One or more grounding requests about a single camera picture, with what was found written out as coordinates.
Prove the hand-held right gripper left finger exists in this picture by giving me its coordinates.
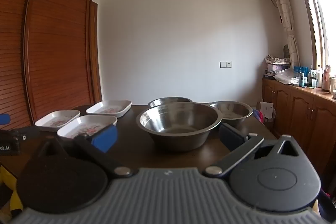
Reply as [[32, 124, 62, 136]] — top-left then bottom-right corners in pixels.
[[37, 124, 134, 178]]

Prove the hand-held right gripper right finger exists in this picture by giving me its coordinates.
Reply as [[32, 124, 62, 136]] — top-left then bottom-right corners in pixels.
[[203, 123, 306, 178]]

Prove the white floral rectangular plate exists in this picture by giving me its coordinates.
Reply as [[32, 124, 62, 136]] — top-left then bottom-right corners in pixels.
[[86, 100, 132, 118], [57, 115, 118, 139], [35, 110, 81, 132]]

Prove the medium stainless steel bowl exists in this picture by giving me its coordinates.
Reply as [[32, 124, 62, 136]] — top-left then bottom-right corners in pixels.
[[209, 101, 254, 131], [147, 97, 193, 109]]

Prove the large stainless steel bowl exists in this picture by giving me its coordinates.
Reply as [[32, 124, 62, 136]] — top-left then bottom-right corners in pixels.
[[136, 102, 223, 153]]

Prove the yellow cloth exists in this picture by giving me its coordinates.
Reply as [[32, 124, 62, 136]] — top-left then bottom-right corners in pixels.
[[0, 165, 24, 214]]

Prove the white cardboard box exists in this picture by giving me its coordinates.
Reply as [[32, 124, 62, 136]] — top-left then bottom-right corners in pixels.
[[256, 101, 276, 123]]

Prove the brown wooden cabinet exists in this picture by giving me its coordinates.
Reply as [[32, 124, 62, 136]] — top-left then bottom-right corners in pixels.
[[262, 77, 336, 188]]

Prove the clear plastic bag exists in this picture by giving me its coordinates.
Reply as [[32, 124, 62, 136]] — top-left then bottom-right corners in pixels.
[[273, 69, 301, 85]]

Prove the purple box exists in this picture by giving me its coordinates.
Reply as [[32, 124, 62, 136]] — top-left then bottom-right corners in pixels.
[[266, 64, 289, 73]]

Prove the brown slatted wooden wardrobe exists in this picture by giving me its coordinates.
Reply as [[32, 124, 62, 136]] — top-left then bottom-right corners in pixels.
[[0, 0, 103, 132]]

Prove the stack of newspapers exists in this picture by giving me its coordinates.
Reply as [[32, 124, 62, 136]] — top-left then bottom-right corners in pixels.
[[265, 55, 291, 65]]

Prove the cluster of toiletry bottles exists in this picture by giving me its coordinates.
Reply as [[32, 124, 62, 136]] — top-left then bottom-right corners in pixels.
[[293, 64, 336, 94]]

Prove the pink flask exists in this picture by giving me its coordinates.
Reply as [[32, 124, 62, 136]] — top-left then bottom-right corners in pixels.
[[323, 65, 332, 90]]

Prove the patterned beige curtain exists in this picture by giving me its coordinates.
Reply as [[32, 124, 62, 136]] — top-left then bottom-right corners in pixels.
[[265, 0, 301, 69]]

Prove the wood framed window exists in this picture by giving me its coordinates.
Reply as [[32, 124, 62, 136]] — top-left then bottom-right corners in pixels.
[[291, 0, 336, 75]]

